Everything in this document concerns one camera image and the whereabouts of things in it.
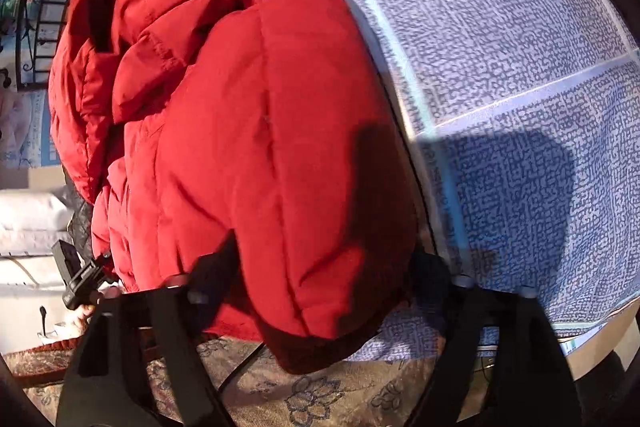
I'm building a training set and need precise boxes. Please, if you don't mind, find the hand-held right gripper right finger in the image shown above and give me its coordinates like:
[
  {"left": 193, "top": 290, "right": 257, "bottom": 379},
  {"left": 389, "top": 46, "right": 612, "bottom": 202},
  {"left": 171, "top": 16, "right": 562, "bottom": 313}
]
[{"left": 406, "top": 274, "right": 583, "bottom": 427}]

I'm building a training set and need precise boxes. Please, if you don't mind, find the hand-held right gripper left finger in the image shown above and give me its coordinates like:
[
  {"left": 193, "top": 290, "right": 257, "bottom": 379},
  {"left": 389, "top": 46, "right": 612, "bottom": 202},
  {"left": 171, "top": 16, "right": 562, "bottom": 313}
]
[{"left": 55, "top": 274, "right": 236, "bottom": 427}]

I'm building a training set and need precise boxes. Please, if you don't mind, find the red puffer jacket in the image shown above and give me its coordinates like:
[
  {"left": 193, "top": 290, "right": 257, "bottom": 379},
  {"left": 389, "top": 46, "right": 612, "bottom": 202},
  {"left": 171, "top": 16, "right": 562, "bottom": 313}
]
[{"left": 48, "top": 0, "right": 422, "bottom": 376}]

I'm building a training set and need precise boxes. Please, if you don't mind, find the person's left hand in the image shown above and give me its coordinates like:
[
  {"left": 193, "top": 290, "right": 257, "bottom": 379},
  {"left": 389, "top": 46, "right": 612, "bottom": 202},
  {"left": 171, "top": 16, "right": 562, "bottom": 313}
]
[{"left": 64, "top": 288, "right": 123, "bottom": 339}]

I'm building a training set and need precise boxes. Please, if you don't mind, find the black quilted jacket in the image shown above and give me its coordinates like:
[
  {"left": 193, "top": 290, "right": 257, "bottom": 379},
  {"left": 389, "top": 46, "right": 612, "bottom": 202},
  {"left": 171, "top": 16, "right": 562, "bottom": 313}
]
[{"left": 67, "top": 187, "right": 95, "bottom": 259}]

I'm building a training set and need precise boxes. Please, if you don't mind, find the white bedding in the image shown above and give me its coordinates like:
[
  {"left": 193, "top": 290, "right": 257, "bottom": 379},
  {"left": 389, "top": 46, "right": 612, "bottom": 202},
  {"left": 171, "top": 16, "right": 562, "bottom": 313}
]
[{"left": 0, "top": 191, "right": 76, "bottom": 259}]

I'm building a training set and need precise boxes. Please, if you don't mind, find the floral rug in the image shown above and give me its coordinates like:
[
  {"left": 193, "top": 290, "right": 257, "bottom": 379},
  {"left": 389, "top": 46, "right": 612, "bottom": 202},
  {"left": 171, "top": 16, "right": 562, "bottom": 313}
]
[{"left": 15, "top": 336, "right": 452, "bottom": 427}]

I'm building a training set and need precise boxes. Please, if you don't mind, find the blue patterned bedsheet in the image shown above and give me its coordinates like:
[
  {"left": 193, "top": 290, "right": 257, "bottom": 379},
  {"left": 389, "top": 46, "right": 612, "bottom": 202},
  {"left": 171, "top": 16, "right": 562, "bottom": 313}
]
[{"left": 292, "top": 0, "right": 640, "bottom": 364}]

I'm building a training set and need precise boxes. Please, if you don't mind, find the black cable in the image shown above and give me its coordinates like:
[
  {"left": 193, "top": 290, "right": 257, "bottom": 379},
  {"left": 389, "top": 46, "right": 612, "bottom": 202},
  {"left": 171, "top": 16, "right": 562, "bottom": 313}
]
[{"left": 219, "top": 341, "right": 267, "bottom": 400}]

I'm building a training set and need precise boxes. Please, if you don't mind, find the wall poster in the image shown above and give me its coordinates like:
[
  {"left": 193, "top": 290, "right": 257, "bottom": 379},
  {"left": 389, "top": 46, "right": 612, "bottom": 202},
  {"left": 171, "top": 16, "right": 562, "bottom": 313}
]
[{"left": 0, "top": 89, "right": 63, "bottom": 168}]

